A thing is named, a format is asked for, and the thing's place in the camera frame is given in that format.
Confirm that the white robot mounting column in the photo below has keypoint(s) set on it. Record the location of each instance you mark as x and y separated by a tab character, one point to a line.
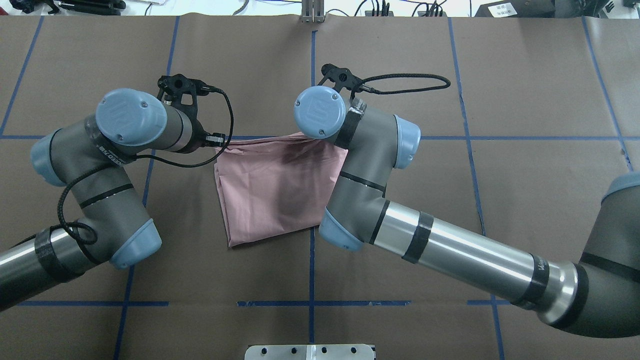
345	351

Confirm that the black box with white label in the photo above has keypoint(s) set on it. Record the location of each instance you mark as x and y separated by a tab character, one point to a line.
516	9

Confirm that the blue tape grid lines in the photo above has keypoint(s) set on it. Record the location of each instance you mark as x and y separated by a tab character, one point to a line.
465	137

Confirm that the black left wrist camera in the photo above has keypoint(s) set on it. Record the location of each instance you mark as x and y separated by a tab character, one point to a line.
182	92

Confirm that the orange black power strip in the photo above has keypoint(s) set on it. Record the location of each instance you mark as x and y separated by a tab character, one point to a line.
402	8

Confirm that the black folded tripod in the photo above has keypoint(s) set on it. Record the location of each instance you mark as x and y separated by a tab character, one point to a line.
93	7

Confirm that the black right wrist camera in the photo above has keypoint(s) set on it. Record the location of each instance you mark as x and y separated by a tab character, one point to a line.
342	78

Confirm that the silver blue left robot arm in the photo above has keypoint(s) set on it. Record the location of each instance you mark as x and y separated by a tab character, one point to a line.
101	218

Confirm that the aluminium frame post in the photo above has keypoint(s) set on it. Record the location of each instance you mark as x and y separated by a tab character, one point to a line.
312	11

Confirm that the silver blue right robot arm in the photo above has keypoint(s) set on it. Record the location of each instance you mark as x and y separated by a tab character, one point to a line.
596	296

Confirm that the brown paper table cover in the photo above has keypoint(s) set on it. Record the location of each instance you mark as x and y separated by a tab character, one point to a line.
525	75

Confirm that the pink t-shirt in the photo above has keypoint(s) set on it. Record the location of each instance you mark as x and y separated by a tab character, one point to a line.
273	186

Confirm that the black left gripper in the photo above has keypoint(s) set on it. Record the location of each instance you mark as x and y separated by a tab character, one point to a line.
196	141

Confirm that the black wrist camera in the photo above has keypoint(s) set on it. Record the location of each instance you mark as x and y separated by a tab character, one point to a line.
342	78
182	92

